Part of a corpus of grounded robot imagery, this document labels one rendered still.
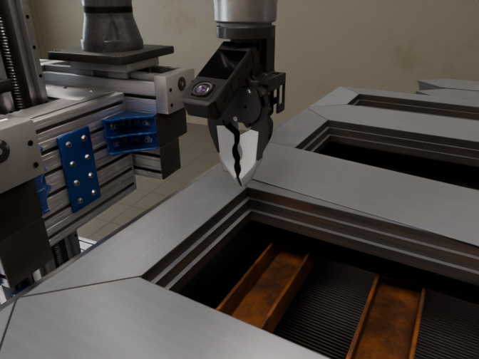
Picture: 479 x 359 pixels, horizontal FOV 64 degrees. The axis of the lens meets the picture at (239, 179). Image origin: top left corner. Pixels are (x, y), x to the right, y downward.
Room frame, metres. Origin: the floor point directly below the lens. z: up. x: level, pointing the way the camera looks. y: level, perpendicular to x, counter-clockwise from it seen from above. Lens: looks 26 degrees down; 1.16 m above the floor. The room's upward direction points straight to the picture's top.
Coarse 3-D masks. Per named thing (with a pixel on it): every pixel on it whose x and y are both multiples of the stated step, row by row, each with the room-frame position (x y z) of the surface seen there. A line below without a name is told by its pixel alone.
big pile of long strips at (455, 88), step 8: (424, 80) 1.56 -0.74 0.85; (432, 80) 1.56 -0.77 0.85; (440, 80) 1.56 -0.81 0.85; (448, 80) 1.56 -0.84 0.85; (456, 80) 1.56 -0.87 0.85; (464, 80) 1.56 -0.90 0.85; (424, 88) 1.54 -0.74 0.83; (432, 88) 1.49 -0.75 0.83; (440, 88) 1.45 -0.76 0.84; (448, 88) 1.42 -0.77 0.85; (456, 88) 1.42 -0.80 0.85; (464, 88) 1.42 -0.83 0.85; (472, 88) 1.42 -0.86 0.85; (448, 96) 1.30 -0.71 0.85; (456, 96) 1.30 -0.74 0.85; (464, 96) 1.30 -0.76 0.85; (472, 96) 1.30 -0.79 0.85
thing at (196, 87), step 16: (224, 48) 0.49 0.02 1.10; (240, 48) 0.48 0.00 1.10; (208, 64) 0.47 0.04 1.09; (224, 64) 0.46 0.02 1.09; (240, 64) 0.45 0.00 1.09; (208, 80) 0.43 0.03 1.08; (224, 80) 0.43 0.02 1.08; (240, 80) 0.45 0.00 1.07; (192, 96) 0.42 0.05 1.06; (208, 96) 0.41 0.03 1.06; (224, 96) 0.42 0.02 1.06; (192, 112) 0.42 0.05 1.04; (208, 112) 0.41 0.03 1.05
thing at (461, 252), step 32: (320, 128) 0.92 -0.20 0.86; (352, 128) 0.94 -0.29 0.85; (384, 128) 0.90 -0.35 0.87; (448, 160) 0.82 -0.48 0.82; (256, 192) 0.57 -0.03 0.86; (288, 192) 0.56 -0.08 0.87; (224, 224) 0.50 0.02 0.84; (288, 224) 0.53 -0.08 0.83; (320, 224) 0.51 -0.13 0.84; (352, 224) 0.49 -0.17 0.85; (384, 224) 0.47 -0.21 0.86; (192, 256) 0.43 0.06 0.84; (384, 256) 0.46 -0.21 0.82; (416, 256) 0.44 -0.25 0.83; (448, 256) 0.42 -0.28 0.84
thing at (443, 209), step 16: (432, 192) 0.56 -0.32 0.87; (448, 192) 0.56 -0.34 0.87; (464, 192) 0.56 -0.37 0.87; (416, 208) 0.51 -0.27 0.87; (432, 208) 0.51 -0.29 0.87; (448, 208) 0.51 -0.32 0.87; (464, 208) 0.51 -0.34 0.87; (416, 224) 0.46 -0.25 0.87; (432, 224) 0.46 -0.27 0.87; (448, 224) 0.46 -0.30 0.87; (464, 224) 0.46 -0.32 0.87; (464, 240) 0.43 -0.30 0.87
